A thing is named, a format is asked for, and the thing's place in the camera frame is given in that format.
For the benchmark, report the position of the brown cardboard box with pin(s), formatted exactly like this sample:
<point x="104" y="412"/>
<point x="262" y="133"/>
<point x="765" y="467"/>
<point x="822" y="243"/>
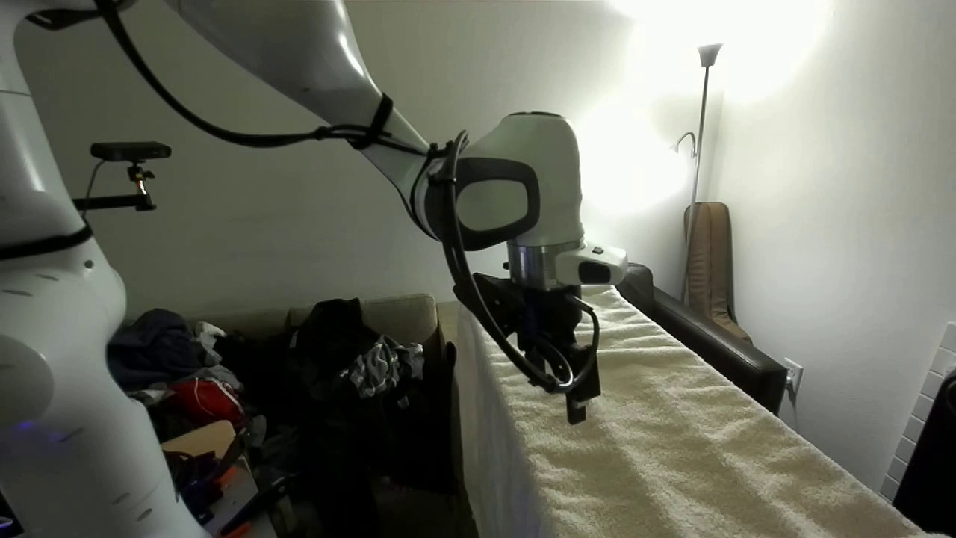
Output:
<point x="205" y="448"/>

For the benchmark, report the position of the black rounded object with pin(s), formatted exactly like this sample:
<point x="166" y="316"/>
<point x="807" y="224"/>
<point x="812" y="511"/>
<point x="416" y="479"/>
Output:
<point x="931" y="467"/>

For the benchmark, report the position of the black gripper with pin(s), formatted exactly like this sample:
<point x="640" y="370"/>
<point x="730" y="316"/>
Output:
<point x="543" y="316"/>

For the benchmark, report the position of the olive green fabric couch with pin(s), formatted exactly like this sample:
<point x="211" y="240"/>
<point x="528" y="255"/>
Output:
<point x="398" y="316"/>

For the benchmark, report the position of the dark blue clothes heap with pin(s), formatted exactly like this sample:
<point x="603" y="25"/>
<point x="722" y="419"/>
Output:
<point x="154" y="343"/>

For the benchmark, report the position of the black white patterned cloth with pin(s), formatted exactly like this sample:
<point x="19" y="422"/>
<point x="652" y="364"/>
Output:
<point x="385" y="364"/>

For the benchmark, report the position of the black camera on stand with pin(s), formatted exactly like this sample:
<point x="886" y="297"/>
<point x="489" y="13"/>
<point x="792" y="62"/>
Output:
<point x="131" y="149"/>

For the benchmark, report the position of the black leather armchair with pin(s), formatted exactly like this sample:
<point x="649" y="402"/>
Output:
<point x="706" y="339"/>

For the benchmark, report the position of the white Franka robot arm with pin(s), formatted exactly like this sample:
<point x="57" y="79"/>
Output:
<point x="62" y="397"/>

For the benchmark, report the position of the red item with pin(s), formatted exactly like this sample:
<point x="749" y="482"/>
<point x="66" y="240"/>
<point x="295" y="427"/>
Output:
<point x="205" y="397"/>

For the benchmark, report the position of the white terry towel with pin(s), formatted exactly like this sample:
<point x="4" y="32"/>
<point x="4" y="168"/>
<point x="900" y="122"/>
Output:
<point x="638" y="436"/>

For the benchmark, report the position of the white floor lamp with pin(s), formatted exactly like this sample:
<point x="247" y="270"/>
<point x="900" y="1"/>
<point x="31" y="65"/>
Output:
<point x="706" y="121"/>

